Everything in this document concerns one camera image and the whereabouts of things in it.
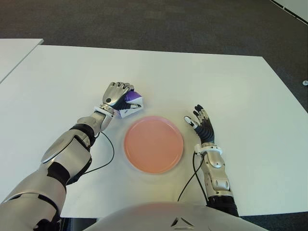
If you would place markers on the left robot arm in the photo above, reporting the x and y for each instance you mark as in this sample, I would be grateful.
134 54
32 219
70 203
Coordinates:
72 149

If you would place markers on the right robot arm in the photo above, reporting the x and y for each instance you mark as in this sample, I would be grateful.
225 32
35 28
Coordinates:
216 163

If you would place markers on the white side table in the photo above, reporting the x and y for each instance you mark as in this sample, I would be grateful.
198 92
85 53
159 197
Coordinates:
14 53

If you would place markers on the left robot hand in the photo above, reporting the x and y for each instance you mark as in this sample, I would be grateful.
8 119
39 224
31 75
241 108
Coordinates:
115 92

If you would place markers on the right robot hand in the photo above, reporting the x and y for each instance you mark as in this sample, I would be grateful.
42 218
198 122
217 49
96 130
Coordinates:
207 130

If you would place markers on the purple white tissue pack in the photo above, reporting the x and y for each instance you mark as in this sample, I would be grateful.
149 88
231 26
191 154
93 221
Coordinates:
134 97

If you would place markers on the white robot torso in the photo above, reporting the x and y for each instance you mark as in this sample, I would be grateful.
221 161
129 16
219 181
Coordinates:
156 216

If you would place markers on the pink round plate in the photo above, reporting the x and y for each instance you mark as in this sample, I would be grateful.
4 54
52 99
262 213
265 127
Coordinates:
154 144

